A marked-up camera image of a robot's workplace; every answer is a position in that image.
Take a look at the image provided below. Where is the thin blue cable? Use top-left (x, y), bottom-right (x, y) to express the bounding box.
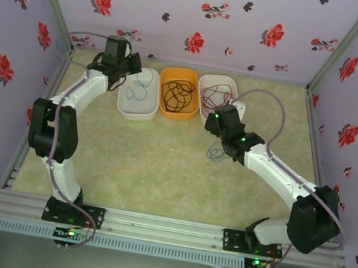
top-left (204, 140), bottom-right (230, 164)
top-left (124, 66), bottom-right (155, 104)

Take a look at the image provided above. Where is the thin black cable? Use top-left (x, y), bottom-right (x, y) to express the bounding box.
top-left (159, 77), bottom-right (195, 114)
top-left (158, 76), bottom-right (197, 116)

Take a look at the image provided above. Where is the orange plastic bin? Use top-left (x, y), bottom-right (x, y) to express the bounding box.
top-left (152, 63), bottom-right (207, 124)

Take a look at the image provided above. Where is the white plastic bin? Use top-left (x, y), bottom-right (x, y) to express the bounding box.
top-left (113, 63), bottom-right (165, 125)
top-left (191, 70), bottom-right (247, 130)

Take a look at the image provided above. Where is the left controller board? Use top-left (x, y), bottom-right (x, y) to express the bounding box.
top-left (51, 223), bottom-right (94, 254)

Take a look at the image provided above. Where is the lilac right arm cable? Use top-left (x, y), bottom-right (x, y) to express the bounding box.
top-left (212, 85), bottom-right (358, 250)

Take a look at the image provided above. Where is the aluminium side rail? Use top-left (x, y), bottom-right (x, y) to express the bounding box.
top-left (289, 88), bottom-right (341, 190)
top-left (2, 41), bottom-right (77, 197)

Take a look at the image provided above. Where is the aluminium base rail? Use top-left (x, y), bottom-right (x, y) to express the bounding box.
top-left (0, 186), bottom-right (349, 268)

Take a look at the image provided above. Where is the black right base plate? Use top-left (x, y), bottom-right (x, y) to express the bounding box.
top-left (220, 228), bottom-right (286, 261)

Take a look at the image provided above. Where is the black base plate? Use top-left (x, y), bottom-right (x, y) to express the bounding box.
top-left (41, 196), bottom-right (107, 231)
top-left (220, 228), bottom-right (286, 261)

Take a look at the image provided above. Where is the white slotted cable duct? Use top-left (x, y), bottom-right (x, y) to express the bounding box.
top-left (0, 216), bottom-right (246, 268)

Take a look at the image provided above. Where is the red base wire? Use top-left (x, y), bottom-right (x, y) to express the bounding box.
top-left (80, 215), bottom-right (98, 236)
top-left (263, 246), bottom-right (281, 265)

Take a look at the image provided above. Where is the lilac right base cable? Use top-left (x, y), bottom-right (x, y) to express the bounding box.
top-left (245, 237), bottom-right (293, 268)

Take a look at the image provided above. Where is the lilac base cable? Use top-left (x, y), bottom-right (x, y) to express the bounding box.
top-left (245, 237), bottom-right (293, 268)
top-left (51, 198), bottom-right (101, 252)

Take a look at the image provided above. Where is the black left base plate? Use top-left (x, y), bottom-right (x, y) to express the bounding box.
top-left (41, 196), bottom-right (107, 231)

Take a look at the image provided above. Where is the lilac left base cable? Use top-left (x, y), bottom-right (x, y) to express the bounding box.
top-left (51, 198), bottom-right (101, 252)

